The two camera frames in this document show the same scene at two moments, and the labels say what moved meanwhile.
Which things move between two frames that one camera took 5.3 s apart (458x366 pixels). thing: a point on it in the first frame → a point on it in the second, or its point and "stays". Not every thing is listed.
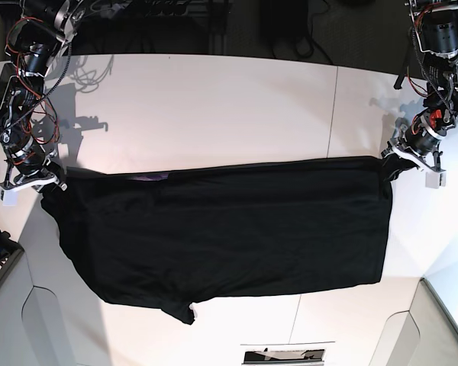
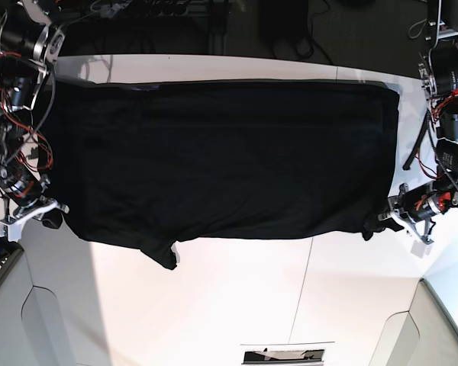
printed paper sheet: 320,353 stays
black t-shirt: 179,239 → 151,163
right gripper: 417,150 → 416,209
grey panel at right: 425,335 stays
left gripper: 27,168 → 24,202
